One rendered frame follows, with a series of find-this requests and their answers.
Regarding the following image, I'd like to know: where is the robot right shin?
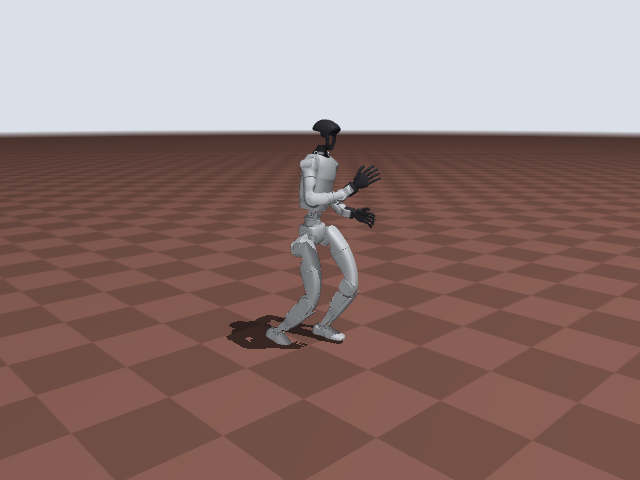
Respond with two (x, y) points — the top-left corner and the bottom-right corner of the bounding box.
(274, 297), (317, 336)

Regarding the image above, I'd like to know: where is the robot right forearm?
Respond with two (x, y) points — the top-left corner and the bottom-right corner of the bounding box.
(307, 185), (354, 207)

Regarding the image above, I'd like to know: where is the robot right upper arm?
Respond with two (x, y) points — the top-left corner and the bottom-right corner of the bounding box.
(300, 157), (319, 208)

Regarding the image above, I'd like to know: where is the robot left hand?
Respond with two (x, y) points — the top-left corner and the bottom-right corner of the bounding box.
(344, 207), (375, 228)

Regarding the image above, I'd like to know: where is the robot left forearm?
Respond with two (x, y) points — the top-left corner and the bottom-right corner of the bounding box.
(329, 201), (351, 218)

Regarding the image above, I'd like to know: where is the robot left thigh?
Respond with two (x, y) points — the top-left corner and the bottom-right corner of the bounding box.
(320, 225), (358, 296)

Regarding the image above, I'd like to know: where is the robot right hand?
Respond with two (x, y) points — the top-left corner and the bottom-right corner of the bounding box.
(344, 165), (381, 197)

